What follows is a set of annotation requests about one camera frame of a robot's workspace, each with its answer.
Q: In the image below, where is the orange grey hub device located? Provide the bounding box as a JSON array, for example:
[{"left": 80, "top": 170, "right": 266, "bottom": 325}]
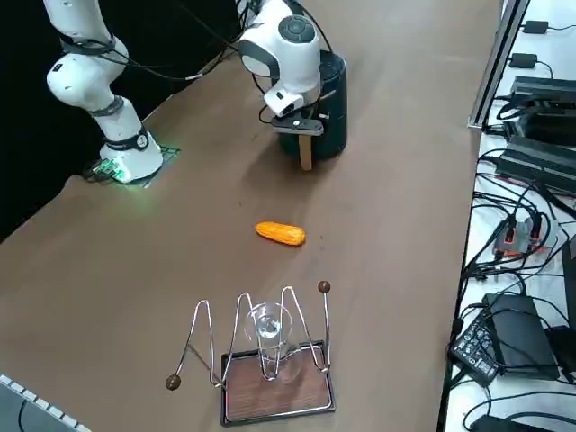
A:
[{"left": 492, "top": 215, "right": 563, "bottom": 258}]

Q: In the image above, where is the long black power supply box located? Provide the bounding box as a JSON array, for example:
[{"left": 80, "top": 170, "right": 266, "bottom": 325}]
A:
[{"left": 494, "top": 133, "right": 576, "bottom": 195}]

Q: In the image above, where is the green air fryer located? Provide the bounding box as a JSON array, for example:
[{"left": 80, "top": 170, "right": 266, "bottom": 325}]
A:
[{"left": 277, "top": 49, "right": 349, "bottom": 159}]

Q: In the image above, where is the flat black adapter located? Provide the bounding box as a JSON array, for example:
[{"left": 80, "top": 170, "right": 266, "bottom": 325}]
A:
[{"left": 467, "top": 413, "right": 541, "bottom": 432}]

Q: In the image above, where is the black labelled power adapter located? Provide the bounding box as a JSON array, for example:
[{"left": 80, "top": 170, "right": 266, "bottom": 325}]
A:
[{"left": 447, "top": 310, "right": 501, "bottom": 388}]

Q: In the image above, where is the yellow corn cob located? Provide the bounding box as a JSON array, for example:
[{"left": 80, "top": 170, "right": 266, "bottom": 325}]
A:
[{"left": 255, "top": 220, "right": 308, "bottom": 248}]

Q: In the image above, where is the large black power brick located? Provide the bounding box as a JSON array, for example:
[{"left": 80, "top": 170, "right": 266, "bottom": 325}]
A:
[{"left": 481, "top": 292, "right": 562, "bottom": 380}]

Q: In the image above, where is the metal mounting plate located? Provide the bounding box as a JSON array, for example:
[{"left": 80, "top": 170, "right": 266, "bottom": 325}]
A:
[{"left": 84, "top": 142, "right": 183, "bottom": 189}]

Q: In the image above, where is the wooden tray with black rim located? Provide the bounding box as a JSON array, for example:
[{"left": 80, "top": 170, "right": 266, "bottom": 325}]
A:
[{"left": 220, "top": 339, "right": 338, "bottom": 428}]

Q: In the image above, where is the clear stemmed glass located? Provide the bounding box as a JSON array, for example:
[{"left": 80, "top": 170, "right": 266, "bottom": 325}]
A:
[{"left": 242, "top": 301, "right": 303, "bottom": 384}]

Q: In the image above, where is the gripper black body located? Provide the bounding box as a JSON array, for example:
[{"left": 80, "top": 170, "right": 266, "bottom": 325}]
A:
[{"left": 271, "top": 107, "right": 326, "bottom": 137}]

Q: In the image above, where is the black cable with white label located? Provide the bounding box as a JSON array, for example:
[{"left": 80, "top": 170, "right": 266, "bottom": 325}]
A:
[{"left": 114, "top": 42, "right": 247, "bottom": 83}]

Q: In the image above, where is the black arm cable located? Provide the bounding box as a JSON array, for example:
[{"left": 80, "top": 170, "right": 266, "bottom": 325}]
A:
[{"left": 170, "top": 0, "right": 239, "bottom": 50}]

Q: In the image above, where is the aluminium profile bar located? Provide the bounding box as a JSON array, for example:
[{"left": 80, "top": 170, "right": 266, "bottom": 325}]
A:
[{"left": 466, "top": 0, "right": 533, "bottom": 132}]

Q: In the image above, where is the chrome wire glass rack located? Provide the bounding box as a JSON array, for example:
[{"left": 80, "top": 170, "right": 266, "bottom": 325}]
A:
[{"left": 165, "top": 281, "right": 333, "bottom": 392}]

